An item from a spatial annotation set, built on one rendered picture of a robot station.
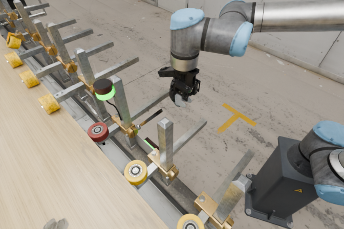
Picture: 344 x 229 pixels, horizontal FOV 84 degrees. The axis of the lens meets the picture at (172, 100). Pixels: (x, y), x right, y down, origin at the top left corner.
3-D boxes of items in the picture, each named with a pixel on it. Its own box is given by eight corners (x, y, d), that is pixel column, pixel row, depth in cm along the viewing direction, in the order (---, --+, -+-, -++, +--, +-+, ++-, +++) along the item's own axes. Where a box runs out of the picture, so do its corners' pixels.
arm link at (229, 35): (255, 14, 53) (210, 8, 55) (255, 31, 45) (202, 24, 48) (246, 45, 59) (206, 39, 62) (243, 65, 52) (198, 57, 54)
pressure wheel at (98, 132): (106, 133, 91) (100, 118, 83) (116, 143, 87) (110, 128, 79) (91, 144, 87) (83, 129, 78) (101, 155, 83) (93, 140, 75)
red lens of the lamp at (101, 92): (106, 81, 69) (105, 76, 67) (115, 88, 66) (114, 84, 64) (91, 89, 65) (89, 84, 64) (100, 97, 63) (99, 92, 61)
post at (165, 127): (167, 180, 91) (165, 114, 57) (172, 185, 90) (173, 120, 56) (162, 185, 90) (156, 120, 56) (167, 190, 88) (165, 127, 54)
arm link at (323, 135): (329, 142, 98) (352, 121, 86) (339, 173, 87) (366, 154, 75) (297, 134, 102) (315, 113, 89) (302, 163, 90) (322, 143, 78)
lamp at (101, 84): (117, 115, 82) (105, 75, 67) (125, 122, 79) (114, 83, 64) (105, 123, 79) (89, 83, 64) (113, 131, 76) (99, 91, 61)
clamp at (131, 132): (121, 117, 94) (119, 111, 91) (138, 133, 88) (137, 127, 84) (111, 124, 92) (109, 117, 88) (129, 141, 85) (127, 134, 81)
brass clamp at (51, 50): (51, 45, 124) (47, 38, 121) (60, 53, 118) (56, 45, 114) (41, 49, 121) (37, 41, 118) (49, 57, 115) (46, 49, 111)
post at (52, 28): (85, 95, 124) (51, 20, 90) (87, 97, 122) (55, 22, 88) (80, 97, 122) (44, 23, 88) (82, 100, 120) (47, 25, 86)
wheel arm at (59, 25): (74, 21, 148) (73, 18, 146) (76, 22, 147) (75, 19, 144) (23, 38, 129) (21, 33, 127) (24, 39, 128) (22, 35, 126)
